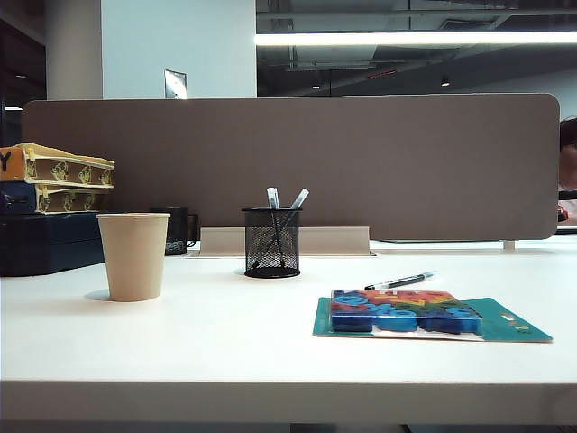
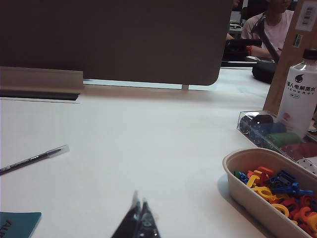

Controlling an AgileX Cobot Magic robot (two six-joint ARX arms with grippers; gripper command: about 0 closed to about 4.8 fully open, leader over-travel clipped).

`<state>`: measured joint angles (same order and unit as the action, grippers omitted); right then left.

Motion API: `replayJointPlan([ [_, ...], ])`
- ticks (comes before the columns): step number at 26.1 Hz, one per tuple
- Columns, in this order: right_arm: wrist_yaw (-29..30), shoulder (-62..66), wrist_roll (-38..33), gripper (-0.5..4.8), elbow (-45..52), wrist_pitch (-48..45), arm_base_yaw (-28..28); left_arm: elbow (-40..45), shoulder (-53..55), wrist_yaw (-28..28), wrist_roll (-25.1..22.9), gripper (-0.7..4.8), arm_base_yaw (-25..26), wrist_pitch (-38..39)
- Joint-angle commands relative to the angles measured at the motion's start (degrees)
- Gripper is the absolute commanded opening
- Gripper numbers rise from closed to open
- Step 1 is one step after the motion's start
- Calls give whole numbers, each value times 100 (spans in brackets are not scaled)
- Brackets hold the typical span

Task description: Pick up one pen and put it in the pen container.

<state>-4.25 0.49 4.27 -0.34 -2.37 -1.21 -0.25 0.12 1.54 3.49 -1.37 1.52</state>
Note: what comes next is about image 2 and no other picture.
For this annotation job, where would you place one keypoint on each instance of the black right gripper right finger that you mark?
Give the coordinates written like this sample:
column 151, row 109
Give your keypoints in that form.
column 148, row 225

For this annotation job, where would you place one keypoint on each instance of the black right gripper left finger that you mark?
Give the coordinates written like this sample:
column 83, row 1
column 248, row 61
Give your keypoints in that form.
column 128, row 225

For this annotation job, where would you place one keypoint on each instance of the beige oval paper tray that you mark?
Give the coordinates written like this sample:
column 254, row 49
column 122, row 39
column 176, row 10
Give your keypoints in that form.
column 250, row 193

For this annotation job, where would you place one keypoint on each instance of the teal foam letters blister pack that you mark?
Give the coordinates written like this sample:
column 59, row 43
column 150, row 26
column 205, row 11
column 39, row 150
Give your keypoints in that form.
column 17, row 224

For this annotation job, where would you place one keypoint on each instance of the coloured plastic letters pile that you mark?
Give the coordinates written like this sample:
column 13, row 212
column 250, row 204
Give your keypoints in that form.
column 284, row 191

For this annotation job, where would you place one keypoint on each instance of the clear box of coloured spools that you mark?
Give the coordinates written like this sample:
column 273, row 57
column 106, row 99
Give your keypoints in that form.
column 272, row 135

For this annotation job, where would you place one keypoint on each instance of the white perforated object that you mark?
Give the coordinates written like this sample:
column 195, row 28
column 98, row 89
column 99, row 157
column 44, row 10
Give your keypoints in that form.
column 308, row 164

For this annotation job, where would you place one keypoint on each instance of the brown fabric desk partition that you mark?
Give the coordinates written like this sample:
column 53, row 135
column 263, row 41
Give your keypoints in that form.
column 111, row 37

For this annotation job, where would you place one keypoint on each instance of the black zip pouch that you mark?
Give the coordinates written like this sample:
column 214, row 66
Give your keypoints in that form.
column 263, row 73

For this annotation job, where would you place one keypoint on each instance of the white drink bottle black cap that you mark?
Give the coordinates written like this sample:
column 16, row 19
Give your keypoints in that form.
column 297, row 99

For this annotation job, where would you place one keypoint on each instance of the brown cardboard box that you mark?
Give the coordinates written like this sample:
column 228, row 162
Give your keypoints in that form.
column 287, row 62

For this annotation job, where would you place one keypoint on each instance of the person in pink shirt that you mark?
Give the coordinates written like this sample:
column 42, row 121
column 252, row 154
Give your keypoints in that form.
column 275, row 27

